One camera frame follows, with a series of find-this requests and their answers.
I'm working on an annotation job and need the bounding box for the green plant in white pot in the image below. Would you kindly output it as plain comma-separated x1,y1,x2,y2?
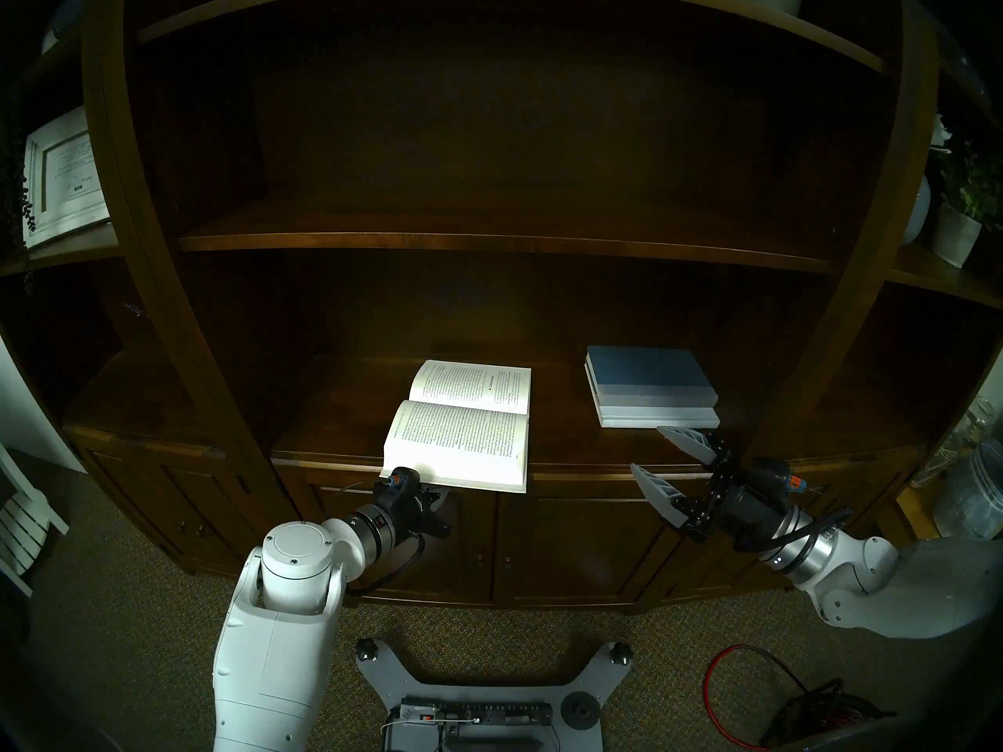
931,139,1003,269

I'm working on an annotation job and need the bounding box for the dark trailing plant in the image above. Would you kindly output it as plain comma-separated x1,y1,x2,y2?
4,108,40,293

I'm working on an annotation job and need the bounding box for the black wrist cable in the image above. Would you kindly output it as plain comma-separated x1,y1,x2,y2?
748,508,856,565
345,476,428,596

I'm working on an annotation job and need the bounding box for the clear glass jar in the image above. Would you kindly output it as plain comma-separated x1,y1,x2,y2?
913,398,1000,485

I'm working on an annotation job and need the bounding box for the light wooden side table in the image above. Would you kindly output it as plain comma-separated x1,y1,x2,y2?
882,484,945,544

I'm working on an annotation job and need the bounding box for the grey electronics box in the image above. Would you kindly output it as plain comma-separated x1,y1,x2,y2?
388,696,557,752

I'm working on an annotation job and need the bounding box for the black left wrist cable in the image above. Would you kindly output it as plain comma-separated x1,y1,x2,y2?
345,476,428,596

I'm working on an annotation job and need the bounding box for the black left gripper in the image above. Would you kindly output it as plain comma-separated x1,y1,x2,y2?
376,467,454,540

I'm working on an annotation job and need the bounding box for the black round base disc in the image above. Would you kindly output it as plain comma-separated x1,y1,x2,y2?
563,691,600,732

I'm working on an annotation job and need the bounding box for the dark wooden bookcase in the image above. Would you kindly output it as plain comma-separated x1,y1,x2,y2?
0,0,1003,620

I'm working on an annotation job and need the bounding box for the black floor cable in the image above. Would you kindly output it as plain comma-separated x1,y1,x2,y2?
752,647,896,752

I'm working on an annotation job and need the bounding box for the white framed certificate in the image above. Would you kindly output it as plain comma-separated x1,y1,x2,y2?
24,104,110,250

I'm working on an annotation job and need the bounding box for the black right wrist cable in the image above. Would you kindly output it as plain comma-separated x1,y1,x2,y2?
748,508,856,565

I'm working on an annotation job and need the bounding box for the blue hardcover book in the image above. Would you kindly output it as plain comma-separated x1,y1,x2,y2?
585,345,719,409

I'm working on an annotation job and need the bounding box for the red floor cable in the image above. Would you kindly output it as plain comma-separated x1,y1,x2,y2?
703,645,894,752

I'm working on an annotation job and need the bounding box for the white hardcover book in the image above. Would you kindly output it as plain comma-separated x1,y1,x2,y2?
594,404,722,430

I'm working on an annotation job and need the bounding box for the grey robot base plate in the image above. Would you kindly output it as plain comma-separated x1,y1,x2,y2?
354,637,634,752

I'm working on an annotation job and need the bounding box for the pale round vase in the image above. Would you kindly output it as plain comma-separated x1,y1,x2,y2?
901,175,933,246

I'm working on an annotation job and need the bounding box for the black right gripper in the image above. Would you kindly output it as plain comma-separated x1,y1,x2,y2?
631,425,794,551

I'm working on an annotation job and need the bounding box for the paperback book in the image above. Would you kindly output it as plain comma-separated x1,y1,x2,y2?
380,359,532,494

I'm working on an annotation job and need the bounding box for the white slatted chair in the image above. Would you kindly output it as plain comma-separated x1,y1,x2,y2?
0,445,71,598

